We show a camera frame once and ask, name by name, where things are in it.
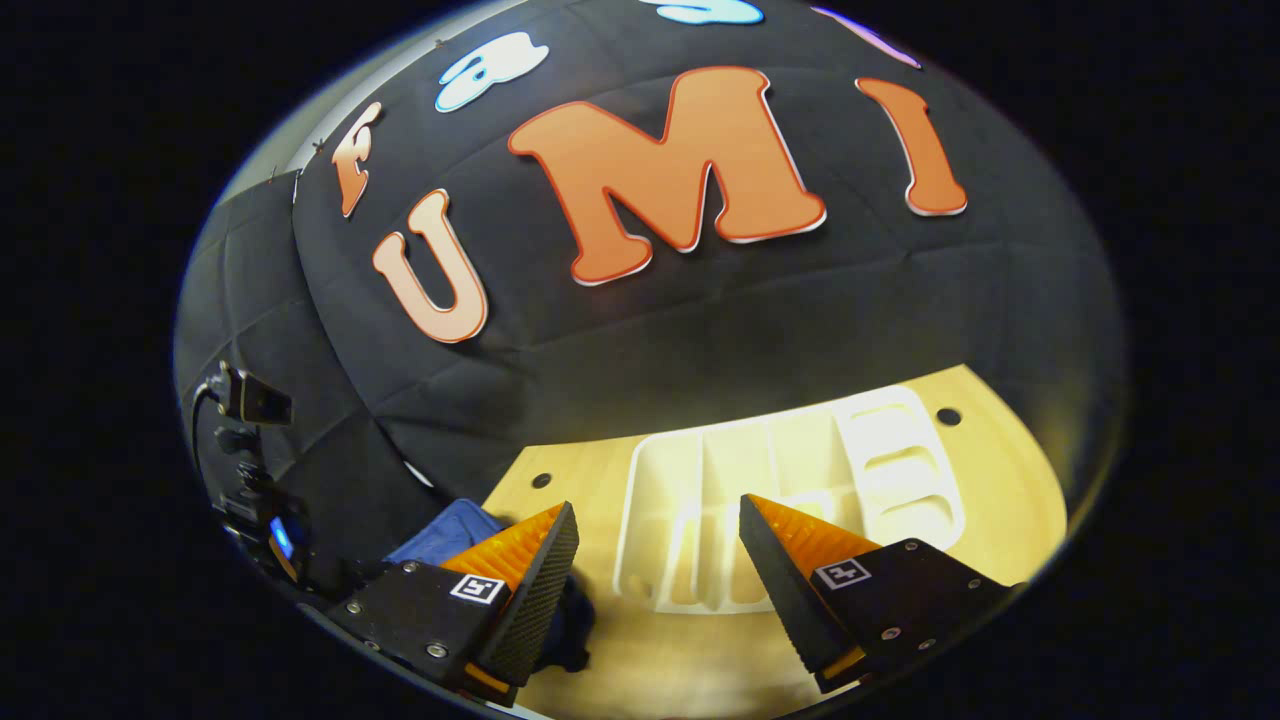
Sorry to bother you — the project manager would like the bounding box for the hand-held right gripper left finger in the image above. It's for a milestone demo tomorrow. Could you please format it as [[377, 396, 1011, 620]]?
[[325, 500, 582, 709]]

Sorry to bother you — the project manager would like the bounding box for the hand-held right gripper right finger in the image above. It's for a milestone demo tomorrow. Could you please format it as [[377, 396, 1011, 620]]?
[[738, 492, 1029, 696]]

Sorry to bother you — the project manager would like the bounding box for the blue fabric schoolbag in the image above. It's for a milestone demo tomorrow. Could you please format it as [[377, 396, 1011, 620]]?
[[384, 497, 598, 675]]

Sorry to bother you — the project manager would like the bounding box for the white plastic bookshelf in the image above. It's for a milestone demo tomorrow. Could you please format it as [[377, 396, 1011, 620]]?
[[611, 384, 970, 617]]

